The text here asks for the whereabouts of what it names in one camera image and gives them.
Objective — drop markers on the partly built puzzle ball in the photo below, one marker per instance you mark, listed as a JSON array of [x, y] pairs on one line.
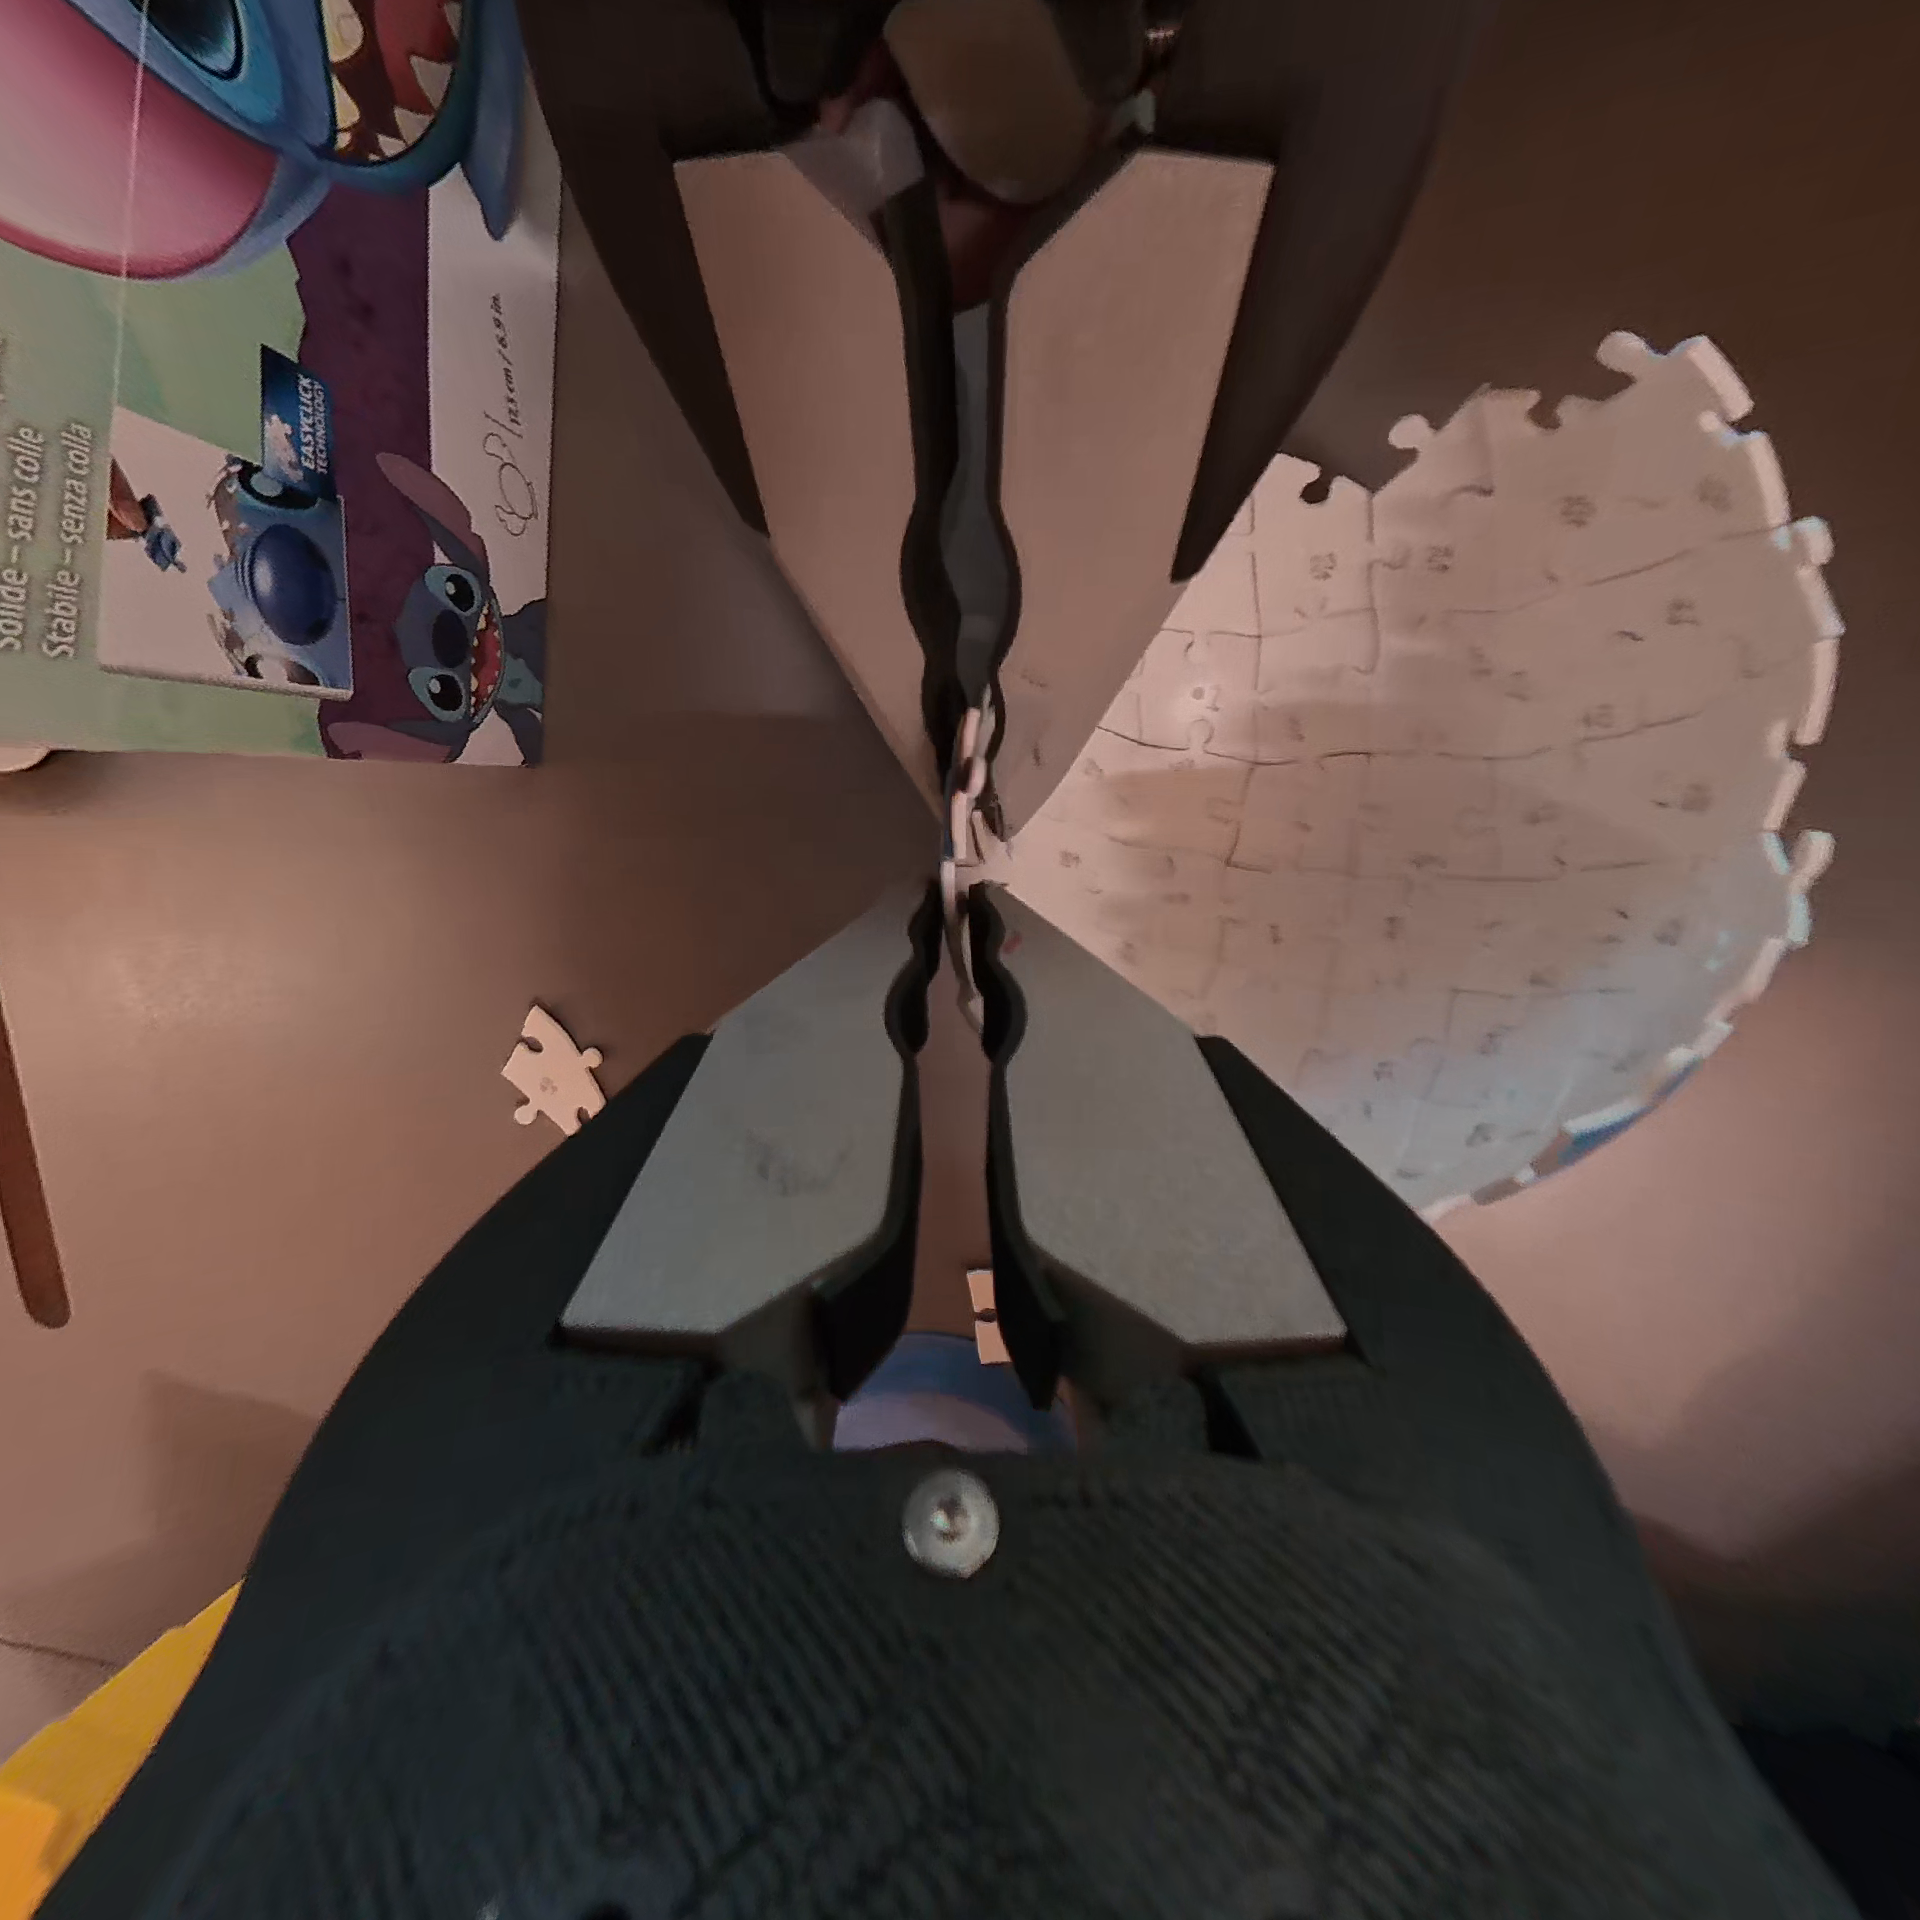
[[1424, 840]]

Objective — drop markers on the blue puzzle ball stand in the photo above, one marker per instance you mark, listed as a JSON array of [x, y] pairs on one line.
[[930, 1402]]

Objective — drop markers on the cartoon puzzle box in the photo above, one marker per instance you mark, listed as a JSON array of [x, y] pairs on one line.
[[225, 452]]

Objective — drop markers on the yellow plastic tray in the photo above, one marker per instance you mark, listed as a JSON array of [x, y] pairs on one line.
[[60, 1800]]

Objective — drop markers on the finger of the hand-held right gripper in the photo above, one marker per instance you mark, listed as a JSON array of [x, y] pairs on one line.
[[809, 391], [1125, 391]]

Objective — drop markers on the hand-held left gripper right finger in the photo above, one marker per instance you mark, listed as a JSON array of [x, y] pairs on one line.
[[1154, 1186]]

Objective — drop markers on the brown wooden strip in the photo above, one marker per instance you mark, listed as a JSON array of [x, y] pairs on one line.
[[32, 1201]]

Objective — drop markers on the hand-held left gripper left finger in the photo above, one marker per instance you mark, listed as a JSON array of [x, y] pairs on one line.
[[749, 1170]]

